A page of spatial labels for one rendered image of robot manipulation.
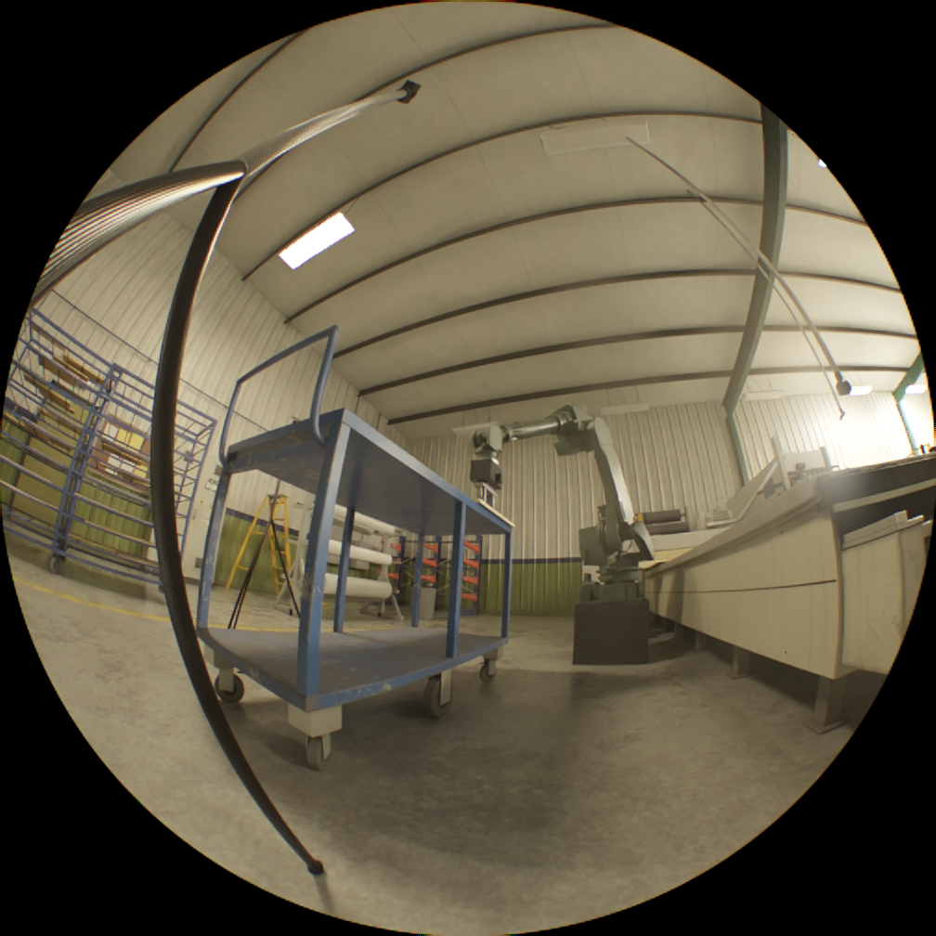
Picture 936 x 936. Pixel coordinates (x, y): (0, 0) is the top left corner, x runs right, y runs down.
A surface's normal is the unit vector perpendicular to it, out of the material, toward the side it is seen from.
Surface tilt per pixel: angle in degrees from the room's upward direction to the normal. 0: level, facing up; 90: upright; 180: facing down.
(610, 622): 90
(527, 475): 90
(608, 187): 180
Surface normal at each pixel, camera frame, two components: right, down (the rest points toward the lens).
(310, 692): 0.92, -0.10
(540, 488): -0.39, -0.36
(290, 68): -0.05, 0.93
